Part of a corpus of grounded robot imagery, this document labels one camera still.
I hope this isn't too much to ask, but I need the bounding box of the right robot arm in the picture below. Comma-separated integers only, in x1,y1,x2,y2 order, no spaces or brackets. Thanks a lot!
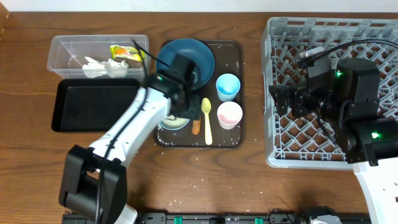
269,56,397,223

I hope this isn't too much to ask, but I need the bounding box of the clear plastic bin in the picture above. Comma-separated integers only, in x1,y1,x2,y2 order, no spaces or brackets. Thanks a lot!
47,35,150,82

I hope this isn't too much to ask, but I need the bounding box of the yellow snack wrapper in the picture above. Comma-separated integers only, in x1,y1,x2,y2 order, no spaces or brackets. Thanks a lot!
109,45,146,62

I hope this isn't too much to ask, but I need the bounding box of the dark brown serving tray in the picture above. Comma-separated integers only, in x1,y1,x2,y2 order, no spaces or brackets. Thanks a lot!
154,40,245,149

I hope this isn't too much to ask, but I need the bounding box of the black rectangular tray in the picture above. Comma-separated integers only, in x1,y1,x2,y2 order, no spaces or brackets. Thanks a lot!
51,78,139,133

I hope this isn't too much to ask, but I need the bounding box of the dark blue plate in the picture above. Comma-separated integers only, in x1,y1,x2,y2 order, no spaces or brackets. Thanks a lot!
157,38,215,90

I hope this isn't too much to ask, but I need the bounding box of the light blue bowl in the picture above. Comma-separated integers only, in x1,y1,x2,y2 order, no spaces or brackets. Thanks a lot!
159,115,190,131

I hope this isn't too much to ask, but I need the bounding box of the orange carrot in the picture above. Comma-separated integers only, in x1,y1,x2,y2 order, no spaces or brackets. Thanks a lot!
192,119,201,135

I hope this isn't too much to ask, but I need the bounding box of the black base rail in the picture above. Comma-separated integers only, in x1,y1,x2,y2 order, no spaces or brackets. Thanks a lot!
61,211,374,224

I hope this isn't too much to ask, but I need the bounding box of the yellow plastic spoon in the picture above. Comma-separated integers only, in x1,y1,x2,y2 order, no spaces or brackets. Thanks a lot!
201,98,213,145

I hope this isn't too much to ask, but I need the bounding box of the white rice pile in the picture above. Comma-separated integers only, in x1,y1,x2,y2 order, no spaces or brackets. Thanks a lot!
162,114,189,129

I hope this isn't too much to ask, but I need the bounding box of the pink cup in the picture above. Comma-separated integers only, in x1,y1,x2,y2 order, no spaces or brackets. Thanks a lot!
217,101,243,130

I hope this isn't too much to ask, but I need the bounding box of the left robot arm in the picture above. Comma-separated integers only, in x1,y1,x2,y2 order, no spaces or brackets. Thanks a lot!
58,54,199,223

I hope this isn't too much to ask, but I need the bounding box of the white tissue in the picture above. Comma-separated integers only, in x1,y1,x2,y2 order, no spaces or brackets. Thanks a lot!
82,57,129,78

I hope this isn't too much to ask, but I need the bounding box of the grey dishwasher rack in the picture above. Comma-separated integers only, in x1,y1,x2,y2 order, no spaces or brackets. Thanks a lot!
261,17,397,170

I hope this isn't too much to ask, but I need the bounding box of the light blue cup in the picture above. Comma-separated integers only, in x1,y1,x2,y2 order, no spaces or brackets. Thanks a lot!
216,73,241,102

